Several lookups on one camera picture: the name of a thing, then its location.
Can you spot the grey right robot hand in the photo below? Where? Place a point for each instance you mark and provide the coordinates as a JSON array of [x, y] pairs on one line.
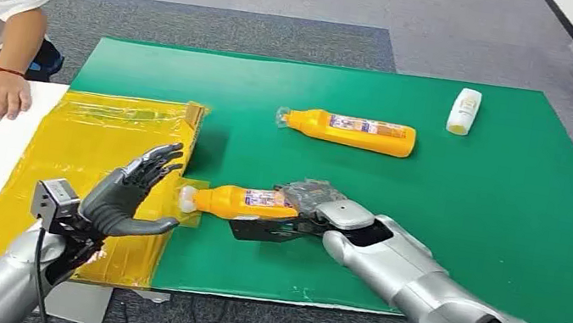
[[310, 193]]

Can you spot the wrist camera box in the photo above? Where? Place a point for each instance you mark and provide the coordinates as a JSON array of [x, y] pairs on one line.
[[53, 200], [346, 214]]

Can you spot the person's forearm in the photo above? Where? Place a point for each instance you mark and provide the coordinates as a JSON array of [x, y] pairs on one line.
[[20, 41]]

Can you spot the person's hand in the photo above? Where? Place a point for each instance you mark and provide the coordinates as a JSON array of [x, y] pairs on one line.
[[1, 94]]

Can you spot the small white bottle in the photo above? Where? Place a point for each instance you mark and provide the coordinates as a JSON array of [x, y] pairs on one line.
[[464, 112]]

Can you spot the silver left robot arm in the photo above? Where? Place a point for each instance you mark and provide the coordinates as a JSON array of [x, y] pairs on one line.
[[7, 283]]

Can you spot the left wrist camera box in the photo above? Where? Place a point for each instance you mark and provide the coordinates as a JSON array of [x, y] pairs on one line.
[[53, 200]]

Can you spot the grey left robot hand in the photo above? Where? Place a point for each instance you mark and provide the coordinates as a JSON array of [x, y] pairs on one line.
[[115, 203]]

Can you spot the orange bottle with label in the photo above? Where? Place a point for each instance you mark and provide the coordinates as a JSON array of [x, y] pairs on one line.
[[235, 202], [358, 136]]

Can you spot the green mat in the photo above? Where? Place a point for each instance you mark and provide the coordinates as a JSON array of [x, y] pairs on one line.
[[454, 219]]

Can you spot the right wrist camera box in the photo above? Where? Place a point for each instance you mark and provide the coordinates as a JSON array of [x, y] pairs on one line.
[[346, 214]]

